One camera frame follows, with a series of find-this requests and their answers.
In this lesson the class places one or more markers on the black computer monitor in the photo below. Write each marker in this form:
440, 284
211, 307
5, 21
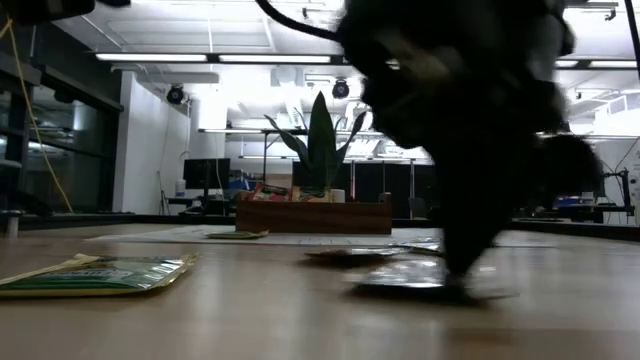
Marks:
207, 173

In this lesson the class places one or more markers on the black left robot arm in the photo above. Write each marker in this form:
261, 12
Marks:
45, 10

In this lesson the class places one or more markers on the black aluminium table frame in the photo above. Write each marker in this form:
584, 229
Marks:
100, 219

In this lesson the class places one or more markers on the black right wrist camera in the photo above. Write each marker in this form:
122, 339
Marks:
400, 110

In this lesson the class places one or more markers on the red strawberry tea bag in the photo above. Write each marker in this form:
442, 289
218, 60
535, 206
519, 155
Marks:
265, 194

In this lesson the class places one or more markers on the long ceiling light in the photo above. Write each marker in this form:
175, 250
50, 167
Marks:
610, 64
275, 58
150, 57

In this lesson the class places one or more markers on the dark foil packet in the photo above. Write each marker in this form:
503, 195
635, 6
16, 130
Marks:
400, 280

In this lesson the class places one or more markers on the green lemon tea bag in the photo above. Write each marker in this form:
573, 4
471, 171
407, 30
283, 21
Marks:
235, 234
350, 253
100, 280

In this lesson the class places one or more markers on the brown wooden compartment tray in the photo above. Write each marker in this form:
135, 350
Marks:
310, 220

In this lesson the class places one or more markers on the black round ceiling fixture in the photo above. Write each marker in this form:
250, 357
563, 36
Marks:
340, 90
176, 95

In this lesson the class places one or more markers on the black lab stand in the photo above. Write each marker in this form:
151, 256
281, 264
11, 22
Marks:
624, 185

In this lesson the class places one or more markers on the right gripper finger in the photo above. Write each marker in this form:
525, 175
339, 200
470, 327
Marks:
457, 210
492, 200

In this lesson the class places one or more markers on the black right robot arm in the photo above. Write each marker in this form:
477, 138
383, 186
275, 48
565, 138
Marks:
450, 30

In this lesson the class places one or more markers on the green plant in white pot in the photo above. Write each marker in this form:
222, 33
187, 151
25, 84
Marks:
322, 150

